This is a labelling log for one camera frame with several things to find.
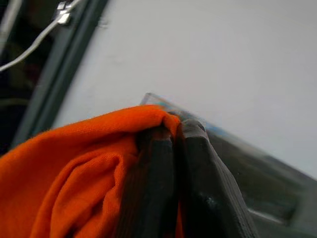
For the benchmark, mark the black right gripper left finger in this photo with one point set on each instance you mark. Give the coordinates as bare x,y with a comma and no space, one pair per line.
158,173

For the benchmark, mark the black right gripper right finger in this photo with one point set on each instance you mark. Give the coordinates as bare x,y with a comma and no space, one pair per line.
205,178

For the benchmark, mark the orange cloth garment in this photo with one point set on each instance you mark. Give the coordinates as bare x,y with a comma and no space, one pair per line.
74,178

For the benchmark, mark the grey door frame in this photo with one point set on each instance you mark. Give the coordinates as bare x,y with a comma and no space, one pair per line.
59,72

